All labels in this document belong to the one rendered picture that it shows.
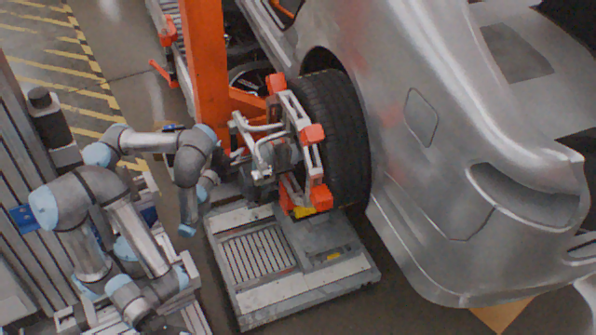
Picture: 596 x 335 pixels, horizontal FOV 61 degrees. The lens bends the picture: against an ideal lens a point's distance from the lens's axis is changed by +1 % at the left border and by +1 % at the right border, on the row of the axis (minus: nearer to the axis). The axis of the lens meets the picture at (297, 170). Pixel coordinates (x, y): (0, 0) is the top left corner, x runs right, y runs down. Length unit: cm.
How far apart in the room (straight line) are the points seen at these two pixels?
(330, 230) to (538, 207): 147
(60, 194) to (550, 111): 221
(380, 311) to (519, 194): 147
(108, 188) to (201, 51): 105
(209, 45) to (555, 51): 179
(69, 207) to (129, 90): 272
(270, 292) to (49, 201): 156
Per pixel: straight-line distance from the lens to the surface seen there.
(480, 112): 147
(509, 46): 294
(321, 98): 214
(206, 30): 234
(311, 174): 210
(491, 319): 302
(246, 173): 285
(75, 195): 151
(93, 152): 219
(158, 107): 396
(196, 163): 194
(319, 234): 281
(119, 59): 453
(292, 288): 280
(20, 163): 166
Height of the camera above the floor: 253
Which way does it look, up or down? 48 degrees down
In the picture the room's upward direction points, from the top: 3 degrees clockwise
